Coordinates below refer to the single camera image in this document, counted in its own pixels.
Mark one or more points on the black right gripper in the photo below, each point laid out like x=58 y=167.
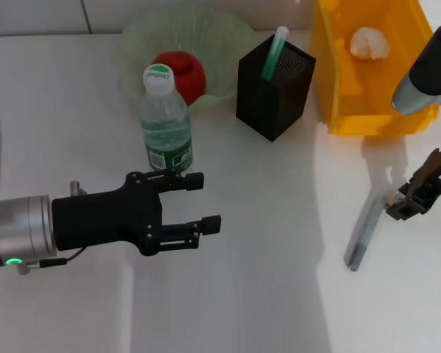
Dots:
x=431 y=176

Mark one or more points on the red-orange fruit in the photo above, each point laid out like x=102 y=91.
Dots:
x=191 y=77

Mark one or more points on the clear plastic water bottle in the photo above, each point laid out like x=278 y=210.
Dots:
x=165 y=128

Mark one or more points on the grey marker pen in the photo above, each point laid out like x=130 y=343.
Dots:
x=365 y=231

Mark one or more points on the yellow plastic bin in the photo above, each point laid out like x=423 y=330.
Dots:
x=364 y=95

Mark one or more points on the white paper ball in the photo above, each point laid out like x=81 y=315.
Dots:
x=369 y=42

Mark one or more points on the green utility knife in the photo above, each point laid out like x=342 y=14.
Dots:
x=273 y=55

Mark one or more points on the black mesh pen holder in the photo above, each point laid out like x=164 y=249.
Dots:
x=272 y=106

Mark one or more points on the translucent green fruit bowl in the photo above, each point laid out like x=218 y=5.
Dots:
x=220 y=48

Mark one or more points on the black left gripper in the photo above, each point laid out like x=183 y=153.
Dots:
x=106 y=220

